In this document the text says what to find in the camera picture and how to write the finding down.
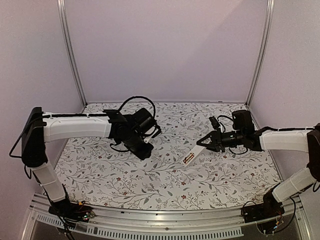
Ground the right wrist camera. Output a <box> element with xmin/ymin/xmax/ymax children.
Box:
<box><xmin>209</xmin><ymin>116</ymin><xmax>221</xmax><ymax>130</ymax></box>

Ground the left aluminium frame post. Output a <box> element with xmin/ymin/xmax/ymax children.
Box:
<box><xmin>57</xmin><ymin>0</ymin><xmax>88</xmax><ymax>107</ymax></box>

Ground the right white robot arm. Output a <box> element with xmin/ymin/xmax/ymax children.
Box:
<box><xmin>196</xmin><ymin>110</ymin><xmax>320</xmax><ymax>218</ymax></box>

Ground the floral patterned table mat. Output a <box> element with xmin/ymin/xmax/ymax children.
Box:
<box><xmin>54</xmin><ymin>102</ymin><xmax>280</xmax><ymax>211</ymax></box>

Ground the aluminium frame post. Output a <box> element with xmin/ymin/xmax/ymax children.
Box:
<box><xmin>245</xmin><ymin>0</ymin><xmax>275</xmax><ymax>107</ymax></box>
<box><xmin>57</xmin><ymin>0</ymin><xmax>88</xmax><ymax>107</ymax></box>

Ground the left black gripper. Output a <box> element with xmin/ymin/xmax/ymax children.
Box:
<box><xmin>124</xmin><ymin>132</ymin><xmax>155</xmax><ymax>162</ymax></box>

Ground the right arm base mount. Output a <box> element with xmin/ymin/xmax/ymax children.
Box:
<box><xmin>241</xmin><ymin>189</ymin><xmax>285</xmax><ymax>223</ymax></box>

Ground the white remote control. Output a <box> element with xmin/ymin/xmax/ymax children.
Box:
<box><xmin>182</xmin><ymin>145</ymin><xmax>206</xmax><ymax>166</ymax></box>

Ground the front aluminium rail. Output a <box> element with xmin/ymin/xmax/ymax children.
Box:
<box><xmin>22</xmin><ymin>193</ymin><xmax>312</xmax><ymax>240</ymax></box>

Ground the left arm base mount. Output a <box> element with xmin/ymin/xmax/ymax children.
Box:
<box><xmin>48</xmin><ymin>192</ymin><xmax>95</xmax><ymax>222</ymax></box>

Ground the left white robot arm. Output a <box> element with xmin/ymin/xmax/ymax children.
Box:
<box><xmin>9</xmin><ymin>104</ymin><xmax>162</xmax><ymax>217</ymax></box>

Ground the right aluminium frame post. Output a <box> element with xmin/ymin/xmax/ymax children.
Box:
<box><xmin>245</xmin><ymin>0</ymin><xmax>275</xmax><ymax>107</ymax></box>

